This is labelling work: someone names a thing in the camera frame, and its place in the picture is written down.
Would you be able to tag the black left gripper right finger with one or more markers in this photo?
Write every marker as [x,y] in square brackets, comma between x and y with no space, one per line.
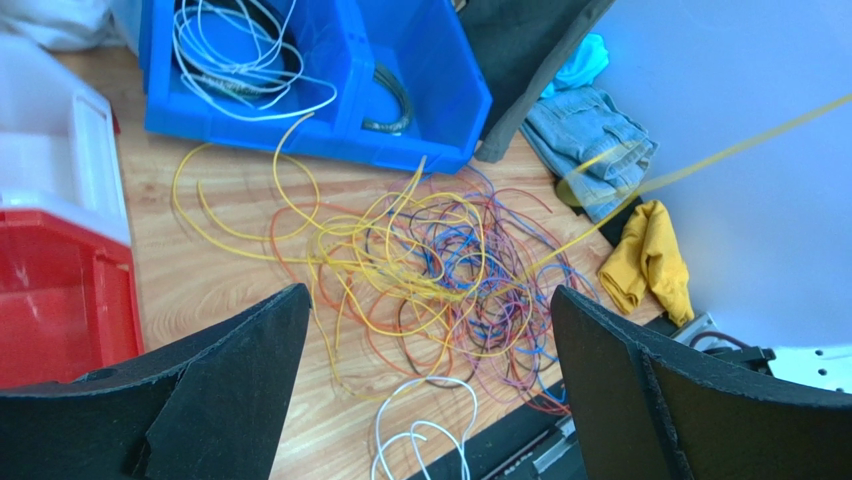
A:
[648,407]

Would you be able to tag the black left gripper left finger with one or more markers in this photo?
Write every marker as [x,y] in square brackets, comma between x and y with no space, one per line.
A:
[211,405]

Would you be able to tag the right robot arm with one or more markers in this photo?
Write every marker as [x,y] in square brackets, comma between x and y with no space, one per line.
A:
[785,359]

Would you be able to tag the yellow cloth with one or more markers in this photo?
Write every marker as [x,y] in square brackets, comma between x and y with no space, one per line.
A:
[648,260]

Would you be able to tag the red storage bin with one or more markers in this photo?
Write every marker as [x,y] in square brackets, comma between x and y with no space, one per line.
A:
[68,300]

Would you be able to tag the light blue jeans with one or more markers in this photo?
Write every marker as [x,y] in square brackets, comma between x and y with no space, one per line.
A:
[601,153]

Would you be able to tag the white storage bin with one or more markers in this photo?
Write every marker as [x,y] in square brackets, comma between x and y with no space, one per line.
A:
[58,145]

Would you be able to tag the teal cloth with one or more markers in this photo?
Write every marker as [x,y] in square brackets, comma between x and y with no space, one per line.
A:
[582,68]

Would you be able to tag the blue divided bin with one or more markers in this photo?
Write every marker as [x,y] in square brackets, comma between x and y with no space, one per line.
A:
[386,83]

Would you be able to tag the olive green garment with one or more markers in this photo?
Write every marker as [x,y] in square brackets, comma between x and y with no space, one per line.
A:
[520,45]

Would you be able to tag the white cloth on floor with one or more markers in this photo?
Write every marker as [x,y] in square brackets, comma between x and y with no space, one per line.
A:
[74,25]

